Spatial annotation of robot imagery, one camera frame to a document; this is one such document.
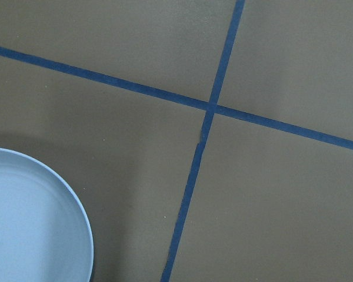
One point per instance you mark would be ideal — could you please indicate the light blue plate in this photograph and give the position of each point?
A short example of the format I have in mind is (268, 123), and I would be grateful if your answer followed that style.
(45, 234)

